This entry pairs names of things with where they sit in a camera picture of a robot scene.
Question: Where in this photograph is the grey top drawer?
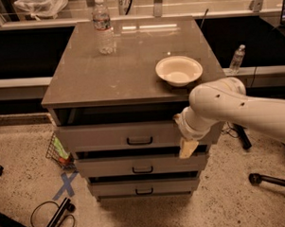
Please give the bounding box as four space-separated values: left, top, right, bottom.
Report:
55 121 182 152

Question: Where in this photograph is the grey drawer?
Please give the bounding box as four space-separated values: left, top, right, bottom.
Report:
76 153 207 178
88 179 200 198
55 121 182 152

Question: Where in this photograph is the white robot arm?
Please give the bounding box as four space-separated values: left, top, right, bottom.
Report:
174 78 285 159

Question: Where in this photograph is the grey middle drawer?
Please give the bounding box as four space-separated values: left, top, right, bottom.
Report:
76 153 207 178

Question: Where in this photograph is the grey drawer cabinet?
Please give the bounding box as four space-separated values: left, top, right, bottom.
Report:
37 14 240 205

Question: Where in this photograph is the grey bottom drawer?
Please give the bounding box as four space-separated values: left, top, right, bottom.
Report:
88 179 200 198

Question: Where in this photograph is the black stand leg behind cabinet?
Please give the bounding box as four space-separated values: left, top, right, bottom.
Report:
233 124 252 149

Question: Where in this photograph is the black chair leg right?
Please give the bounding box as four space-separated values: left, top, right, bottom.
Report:
248 173 285 187

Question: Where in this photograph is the white paper bowl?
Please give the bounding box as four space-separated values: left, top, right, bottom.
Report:
155 56 204 87

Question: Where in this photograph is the small water bottle on ledge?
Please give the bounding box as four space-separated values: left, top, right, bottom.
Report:
229 44 246 74

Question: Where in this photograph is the blue tape cross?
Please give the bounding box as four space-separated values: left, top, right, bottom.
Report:
52 170 78 201

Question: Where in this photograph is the clear plastic water bottle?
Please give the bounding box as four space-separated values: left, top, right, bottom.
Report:
93 0 115 55

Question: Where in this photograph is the black stand leg left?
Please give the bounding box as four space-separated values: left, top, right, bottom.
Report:
0 198 76 227

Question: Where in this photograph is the white plastic bag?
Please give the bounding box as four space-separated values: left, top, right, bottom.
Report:
13 0 68 20

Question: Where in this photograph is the black cable on floor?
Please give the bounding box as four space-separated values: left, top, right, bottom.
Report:
28 199 78 227

